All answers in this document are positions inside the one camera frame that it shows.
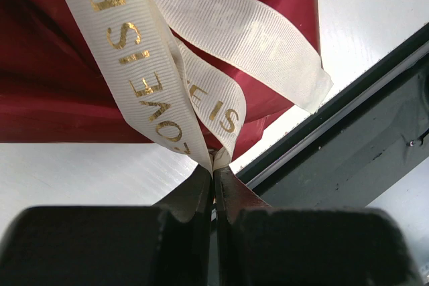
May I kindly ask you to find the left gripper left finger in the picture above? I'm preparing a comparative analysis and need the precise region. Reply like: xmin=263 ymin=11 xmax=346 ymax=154
xmin=154 ymin=165 xmax=213 ymax=285

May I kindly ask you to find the dark red wrapping cloth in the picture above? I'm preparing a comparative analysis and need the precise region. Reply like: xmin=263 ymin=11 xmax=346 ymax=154
xmin=1 ymin=0 xmax=320 ymax=143

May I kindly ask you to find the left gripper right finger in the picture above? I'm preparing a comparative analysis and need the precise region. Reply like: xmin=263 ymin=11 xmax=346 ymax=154
xmin=213 ymin=166 xmax=269 ymax=285

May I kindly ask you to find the cream printed ribbon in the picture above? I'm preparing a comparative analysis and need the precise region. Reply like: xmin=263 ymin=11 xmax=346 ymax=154
xmin=66 ymin=0 xmax=332 ymax=171

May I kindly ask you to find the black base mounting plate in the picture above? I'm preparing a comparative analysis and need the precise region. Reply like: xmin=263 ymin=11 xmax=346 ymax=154
xmin=238 ymin=27 xmax=428 ymax=208

